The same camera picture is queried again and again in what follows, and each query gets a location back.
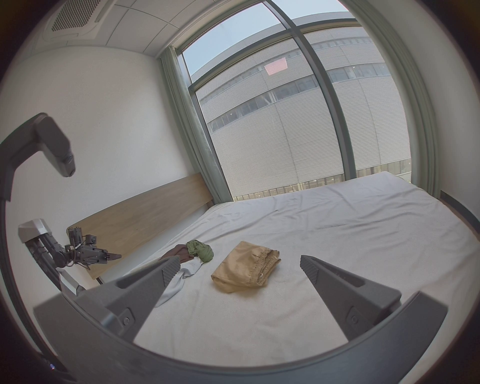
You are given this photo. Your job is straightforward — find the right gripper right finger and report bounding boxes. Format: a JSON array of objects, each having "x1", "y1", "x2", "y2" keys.
[{"x1": 300, "y1": 255, "x2": 402, "y2": 342}]

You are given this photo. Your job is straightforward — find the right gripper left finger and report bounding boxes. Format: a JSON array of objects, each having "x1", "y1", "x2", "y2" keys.
[{"x1": 75, "y1": 257, "x2": 181, "y2": 342}]

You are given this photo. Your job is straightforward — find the tan shorts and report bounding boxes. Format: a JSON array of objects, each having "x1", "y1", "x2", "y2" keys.
[{"x1": 211, "y1": 241, "x2": 282, "y2": 294}]

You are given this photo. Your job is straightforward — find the bed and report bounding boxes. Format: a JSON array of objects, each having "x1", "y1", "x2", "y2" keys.
[{"x1": 67, "y1": 170, "x2": 480, "y2": 364}]

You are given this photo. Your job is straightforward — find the pale blue garment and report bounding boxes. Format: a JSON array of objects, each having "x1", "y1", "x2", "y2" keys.
[{"x1": 154, "y1": 259, "x2": 205, "y2": 308}]

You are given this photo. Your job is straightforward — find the brown garment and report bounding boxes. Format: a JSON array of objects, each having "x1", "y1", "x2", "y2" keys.
[{"x1": 159, "y1": 244, "x2": 196, "y2": 263}]

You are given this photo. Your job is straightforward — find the green garment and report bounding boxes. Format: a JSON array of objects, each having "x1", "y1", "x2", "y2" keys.
[{"x1": 186, "y1": 240, "x2": 214, "y2": 263}]

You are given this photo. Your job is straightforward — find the grey-green curtain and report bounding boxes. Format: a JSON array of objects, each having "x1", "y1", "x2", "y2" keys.
[
  {"x1": 159, "y1": 47, "x2": 235, "y2": 203},
  {"x1": 343, "y1": 0, "x2": 441, "y2": 196}
]

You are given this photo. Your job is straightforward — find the window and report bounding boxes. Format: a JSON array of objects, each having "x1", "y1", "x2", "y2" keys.
[{"x1": 176, "y1": 0, "x2": 417, "y2": 201}]

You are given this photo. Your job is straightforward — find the white ceiling air conditioner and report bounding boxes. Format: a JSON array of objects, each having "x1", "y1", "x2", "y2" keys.
[{"x1": 43, "y1": 0, "x2": 115, "y2": 42}]

